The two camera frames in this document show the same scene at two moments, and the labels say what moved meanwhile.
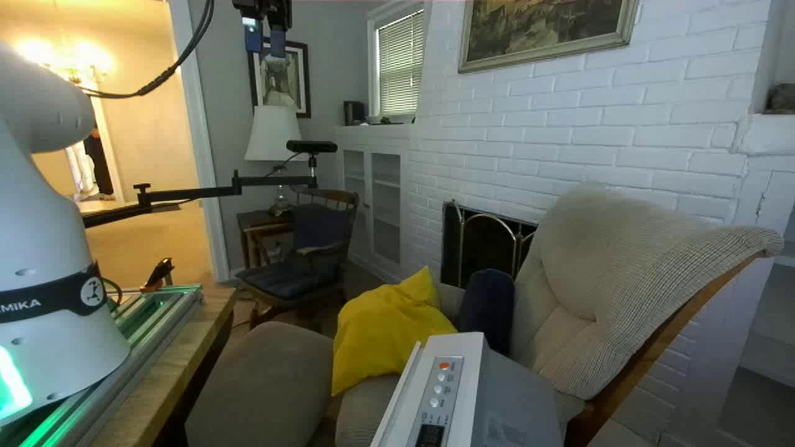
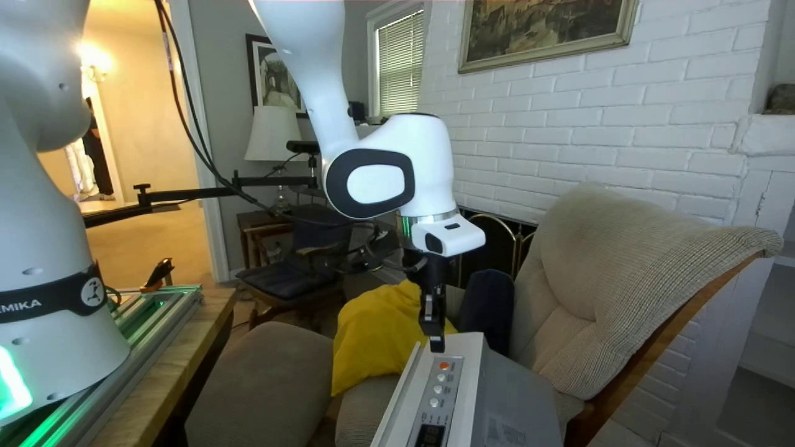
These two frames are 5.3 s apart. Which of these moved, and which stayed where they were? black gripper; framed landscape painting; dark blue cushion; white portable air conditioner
Moved: black gripper
Stayed: framed landscape painting; white portable air conditioner; dark blue cushion
